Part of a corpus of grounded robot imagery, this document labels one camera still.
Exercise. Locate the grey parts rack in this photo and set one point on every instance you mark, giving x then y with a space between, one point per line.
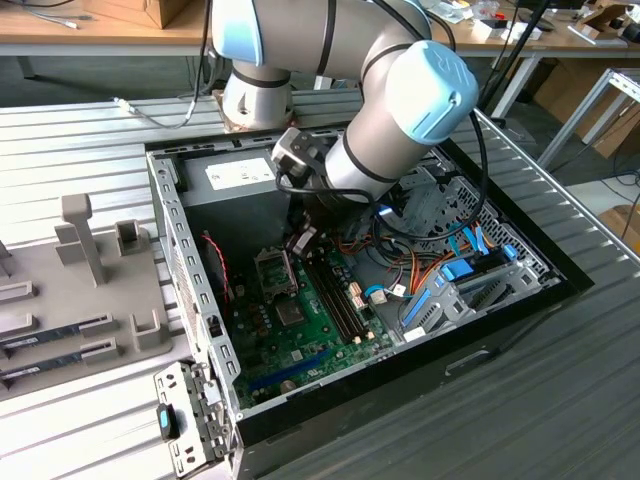
60 295

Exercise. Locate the round coin cell battery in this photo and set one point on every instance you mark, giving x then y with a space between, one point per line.
288 388

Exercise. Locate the black RAM slot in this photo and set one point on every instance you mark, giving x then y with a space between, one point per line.
327 300
341 300

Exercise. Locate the black open PC case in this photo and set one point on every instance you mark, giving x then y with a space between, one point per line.
350 440

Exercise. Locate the green RAM stick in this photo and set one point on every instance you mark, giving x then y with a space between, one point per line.
40 364
40 337

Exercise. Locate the grey metal drive cage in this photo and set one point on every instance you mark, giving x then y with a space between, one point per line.
425 182

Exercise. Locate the small silver wrist camera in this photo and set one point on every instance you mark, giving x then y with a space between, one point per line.
302 242

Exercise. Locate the large brown cardboard box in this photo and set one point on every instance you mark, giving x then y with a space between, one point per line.
590 110

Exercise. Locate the blue plastic disk carrier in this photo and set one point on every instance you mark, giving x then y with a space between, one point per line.
457 271
416 307

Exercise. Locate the silver CPU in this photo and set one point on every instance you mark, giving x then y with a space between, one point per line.
291 314

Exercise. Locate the grey power supply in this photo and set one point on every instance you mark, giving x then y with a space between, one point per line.
225 215

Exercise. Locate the small white box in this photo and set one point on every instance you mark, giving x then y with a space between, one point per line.
505 30

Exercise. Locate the grey disk bay cage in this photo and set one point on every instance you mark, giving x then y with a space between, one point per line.
520 280

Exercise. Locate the flat brown cardboard box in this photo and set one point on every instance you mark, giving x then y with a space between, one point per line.
150 12

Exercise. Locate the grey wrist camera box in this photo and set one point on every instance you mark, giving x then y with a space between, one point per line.
300 150

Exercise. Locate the blue expansion slot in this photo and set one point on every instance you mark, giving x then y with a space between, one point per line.
290 371

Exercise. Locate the aluminium profile frame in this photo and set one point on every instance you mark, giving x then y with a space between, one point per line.
575 117

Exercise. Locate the open cardboard box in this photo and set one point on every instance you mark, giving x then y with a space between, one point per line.
600 17

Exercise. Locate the green motherboard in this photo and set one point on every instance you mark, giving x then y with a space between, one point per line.
320 345

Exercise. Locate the black latch blue stripe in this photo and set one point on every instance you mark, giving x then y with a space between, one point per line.
167 422

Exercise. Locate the square brown base plate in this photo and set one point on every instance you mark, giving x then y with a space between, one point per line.
230 125

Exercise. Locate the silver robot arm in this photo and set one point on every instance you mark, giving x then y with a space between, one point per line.
360 155

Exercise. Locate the small brown cardboard box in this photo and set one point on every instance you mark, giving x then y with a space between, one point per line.
620 225

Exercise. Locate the black case fan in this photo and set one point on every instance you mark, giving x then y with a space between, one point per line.
214 272

